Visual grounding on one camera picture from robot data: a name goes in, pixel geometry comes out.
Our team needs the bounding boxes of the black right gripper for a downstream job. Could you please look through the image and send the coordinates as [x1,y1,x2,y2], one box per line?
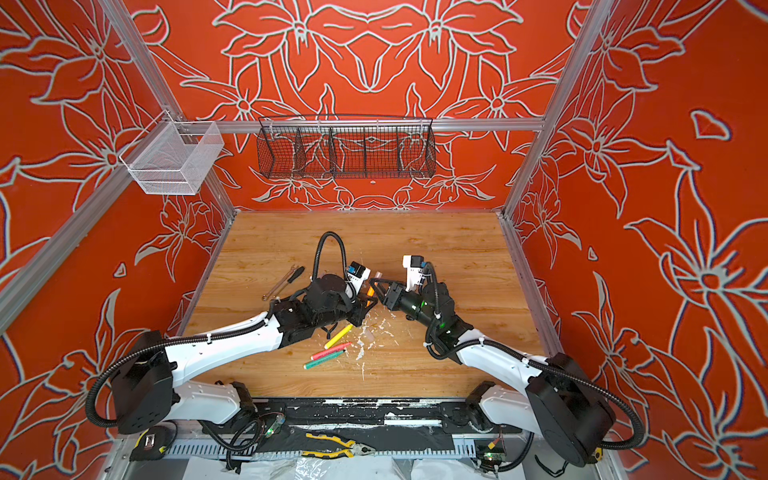
[368,278,442,336]

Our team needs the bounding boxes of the yellow highlighter pen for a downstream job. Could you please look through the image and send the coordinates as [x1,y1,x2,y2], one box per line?
[324,324,354,349]

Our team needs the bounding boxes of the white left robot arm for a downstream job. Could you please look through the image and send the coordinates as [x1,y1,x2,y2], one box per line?
[84,247,375,435]

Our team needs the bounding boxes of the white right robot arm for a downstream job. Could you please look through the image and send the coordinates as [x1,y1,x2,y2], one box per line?
[370,255,647,467]

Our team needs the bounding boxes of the pink highlighter pen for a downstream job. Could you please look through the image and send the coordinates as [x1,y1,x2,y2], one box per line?
[311,342,351,361]

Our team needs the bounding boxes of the green highlighter pen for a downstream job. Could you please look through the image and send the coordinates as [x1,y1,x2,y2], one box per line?
[303,350,345,370]

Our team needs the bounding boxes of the white mesh basket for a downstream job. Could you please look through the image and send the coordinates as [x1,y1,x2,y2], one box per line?
[120,121,224,195]

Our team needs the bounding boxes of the left tape measure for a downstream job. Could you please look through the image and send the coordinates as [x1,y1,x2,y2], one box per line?
[129,424,177,462]

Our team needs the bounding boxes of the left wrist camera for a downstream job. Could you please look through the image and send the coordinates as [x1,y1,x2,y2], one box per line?
[345,262,370,297]

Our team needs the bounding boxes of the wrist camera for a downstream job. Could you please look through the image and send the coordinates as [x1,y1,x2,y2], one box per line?
[403,255,427,292]
[345,262,370,297]

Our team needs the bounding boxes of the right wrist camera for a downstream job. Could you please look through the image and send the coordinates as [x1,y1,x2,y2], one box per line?
[403,255,427,292]

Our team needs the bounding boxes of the black handled screwdriver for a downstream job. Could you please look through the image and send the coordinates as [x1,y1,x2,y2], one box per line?
[280,266,305,289]

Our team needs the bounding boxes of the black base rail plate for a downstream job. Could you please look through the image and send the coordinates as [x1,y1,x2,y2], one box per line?
[200,397,493,435]

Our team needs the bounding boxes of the yellow handled pliers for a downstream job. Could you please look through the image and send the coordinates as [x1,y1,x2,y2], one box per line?
[301,433,377,460]

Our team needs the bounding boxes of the black wire basket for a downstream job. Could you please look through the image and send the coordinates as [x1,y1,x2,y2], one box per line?
[256,115,437,180]

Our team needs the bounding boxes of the grey cable duct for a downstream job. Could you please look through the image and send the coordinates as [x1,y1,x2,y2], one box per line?
[161,436,481,461]

